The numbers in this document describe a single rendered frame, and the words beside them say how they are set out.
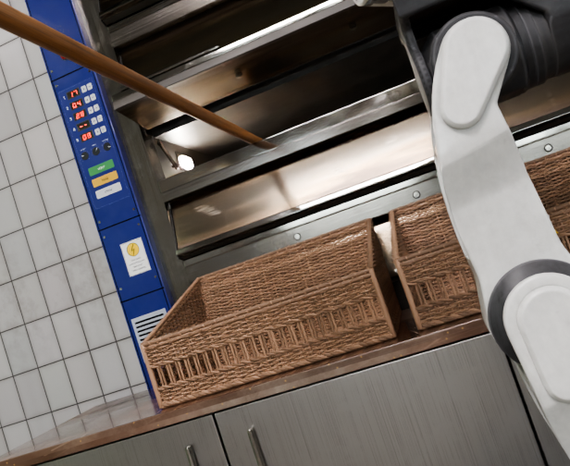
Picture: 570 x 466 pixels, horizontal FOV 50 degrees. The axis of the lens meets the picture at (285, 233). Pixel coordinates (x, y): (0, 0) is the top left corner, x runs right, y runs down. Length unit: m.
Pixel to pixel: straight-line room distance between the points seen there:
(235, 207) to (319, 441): 0.82
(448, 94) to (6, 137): 1.69
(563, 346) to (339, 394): 0.57
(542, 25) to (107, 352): 1.60
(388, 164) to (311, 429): 0.80
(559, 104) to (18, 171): 1.66
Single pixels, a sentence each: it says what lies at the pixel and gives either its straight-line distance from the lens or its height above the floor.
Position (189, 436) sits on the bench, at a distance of 1.38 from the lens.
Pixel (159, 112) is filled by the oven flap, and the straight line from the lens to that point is 1.94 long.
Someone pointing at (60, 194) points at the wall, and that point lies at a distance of 2.11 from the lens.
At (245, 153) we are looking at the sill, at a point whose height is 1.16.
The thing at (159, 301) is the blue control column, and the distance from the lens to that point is 1.92.
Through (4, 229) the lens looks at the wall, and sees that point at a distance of 2.24.
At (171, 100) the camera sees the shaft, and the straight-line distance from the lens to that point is 1.27.
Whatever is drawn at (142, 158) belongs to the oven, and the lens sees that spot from 1.98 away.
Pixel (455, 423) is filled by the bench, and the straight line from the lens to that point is 1.27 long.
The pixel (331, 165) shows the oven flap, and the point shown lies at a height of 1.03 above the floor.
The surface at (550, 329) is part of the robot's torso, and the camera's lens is 0.81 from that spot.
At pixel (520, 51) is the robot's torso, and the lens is 0.87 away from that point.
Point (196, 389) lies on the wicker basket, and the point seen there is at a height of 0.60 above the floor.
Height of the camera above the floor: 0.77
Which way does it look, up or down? 4 degrees up
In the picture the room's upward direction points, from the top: 19 degrees counter-clockwise
